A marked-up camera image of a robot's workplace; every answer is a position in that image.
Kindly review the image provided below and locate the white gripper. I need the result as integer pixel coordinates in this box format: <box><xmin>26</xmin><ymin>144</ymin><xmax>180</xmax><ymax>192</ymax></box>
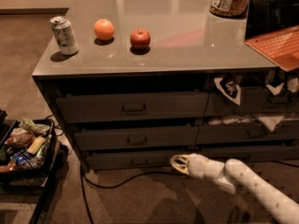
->
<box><xmin>170</xmin><ymin>154</ymin><xmax>208</xmax><ymax>179</ymax></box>

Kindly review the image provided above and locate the white green soda can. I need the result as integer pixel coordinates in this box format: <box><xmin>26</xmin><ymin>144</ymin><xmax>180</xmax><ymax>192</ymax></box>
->
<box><xmin>50</xmin><ymin>16</ymin><xmax>78</xmax><ymax>56</ymax></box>

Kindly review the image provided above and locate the black bin of snacks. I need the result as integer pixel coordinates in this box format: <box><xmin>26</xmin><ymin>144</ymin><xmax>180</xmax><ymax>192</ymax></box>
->
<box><xmin>0</xmin><ymin>119</ymin><xmax>56</xmax><ymax>183</ymax></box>

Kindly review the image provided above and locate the orange fruit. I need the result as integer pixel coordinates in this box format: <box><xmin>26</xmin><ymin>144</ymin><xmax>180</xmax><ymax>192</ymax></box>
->
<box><xmin>93</xmin><ymin>19</ymin><xmax>114</xmax><ymax>41</ymax></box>

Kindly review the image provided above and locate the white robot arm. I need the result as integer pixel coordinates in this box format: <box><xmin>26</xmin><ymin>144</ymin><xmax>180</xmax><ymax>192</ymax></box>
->
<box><xmin>170</xmin><ymin>153</ymin><xmax>299</xmax><ymax>224</ymax></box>

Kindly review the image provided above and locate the white crumpled bag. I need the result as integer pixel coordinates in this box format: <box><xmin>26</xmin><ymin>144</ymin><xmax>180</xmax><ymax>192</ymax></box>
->
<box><xmin>253</xmin><ymin>114</ymin><xmax>284</xmax><ymax>132</ymax></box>

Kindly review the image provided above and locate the red apple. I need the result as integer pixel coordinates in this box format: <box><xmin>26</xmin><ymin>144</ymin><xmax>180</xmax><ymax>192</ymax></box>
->
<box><xmin>130</xmin><ymin>29</ymin><xmax>150</xmax><ymax>50</ymax></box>

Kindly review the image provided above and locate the grey drawer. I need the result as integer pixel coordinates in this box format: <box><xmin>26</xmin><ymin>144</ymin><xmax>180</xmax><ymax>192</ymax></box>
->
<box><xmin>199</xmin><ymin>145</ymin><xmax>299</xmax><ymax>162</ymax></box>
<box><xmin>196</xmin><ymin>120</ymin><xmax>299</xmax><ymax>145</ymax></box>
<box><xmin>56</xmin><ymin>91</ymin><xmax>208</xmax><ymax>123</ymax></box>
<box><xmin>205</xmin><ymin>87</ymin><xmax>299</xmax><ymax>117</ymax></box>
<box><xmin>74</xmin><ymin>125</ymin><xmax>198</xmax><ymax>151</ymax></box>
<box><xmin>86</xmin><ymin>150</ymin><xmax>185</xmax><ymax>170</ymax></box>

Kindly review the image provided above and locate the grey drawer cabinet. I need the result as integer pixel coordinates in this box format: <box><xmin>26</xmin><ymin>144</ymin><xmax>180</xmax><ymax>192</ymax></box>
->
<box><xmin>33</xmin><ymin>0</ymin><xmax>298</xmax><ymax>171</ymax></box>

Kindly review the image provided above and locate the black floor cable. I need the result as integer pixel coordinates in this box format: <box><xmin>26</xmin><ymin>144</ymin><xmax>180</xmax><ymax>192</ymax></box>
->
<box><xmin>79</xmin><ymin>166</ymin><xmax>194</xmax><ymax>224</ymax></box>

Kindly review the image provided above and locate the glass jar of nuts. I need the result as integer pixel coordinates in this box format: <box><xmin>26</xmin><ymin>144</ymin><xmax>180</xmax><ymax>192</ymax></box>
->
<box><xmin>209</xmin><ymin>0</ymin><xmax>249</xmax><ymax>18</ymax></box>

